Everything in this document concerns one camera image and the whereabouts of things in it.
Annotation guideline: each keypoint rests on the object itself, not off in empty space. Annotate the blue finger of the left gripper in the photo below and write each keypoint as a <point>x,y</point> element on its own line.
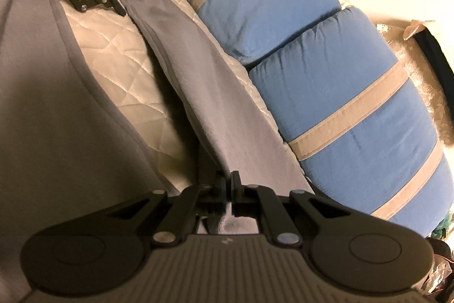
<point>116,6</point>

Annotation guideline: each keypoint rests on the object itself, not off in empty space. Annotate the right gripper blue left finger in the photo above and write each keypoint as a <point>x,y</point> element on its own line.
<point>180,216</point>

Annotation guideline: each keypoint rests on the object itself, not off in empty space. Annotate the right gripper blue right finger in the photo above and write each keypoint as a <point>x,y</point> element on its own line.
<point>263,204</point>

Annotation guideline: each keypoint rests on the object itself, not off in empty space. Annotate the grey quilted bedspread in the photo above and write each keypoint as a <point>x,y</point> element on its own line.
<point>195,108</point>

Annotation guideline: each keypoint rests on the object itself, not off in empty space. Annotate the blue grey-striped pillow right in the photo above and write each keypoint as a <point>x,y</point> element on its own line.
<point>357,124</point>

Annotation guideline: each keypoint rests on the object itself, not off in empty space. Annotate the teal knitted item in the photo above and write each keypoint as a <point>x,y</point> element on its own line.
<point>444,228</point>

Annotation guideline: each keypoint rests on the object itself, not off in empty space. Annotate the clear plastic bag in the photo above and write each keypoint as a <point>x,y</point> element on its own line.
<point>441,274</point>

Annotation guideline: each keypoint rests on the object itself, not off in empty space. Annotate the navy folded cloth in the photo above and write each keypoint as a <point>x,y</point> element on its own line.
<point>433,52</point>

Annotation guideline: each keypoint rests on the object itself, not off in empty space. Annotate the pink white folded cloth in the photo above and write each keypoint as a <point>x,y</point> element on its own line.
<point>415,27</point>

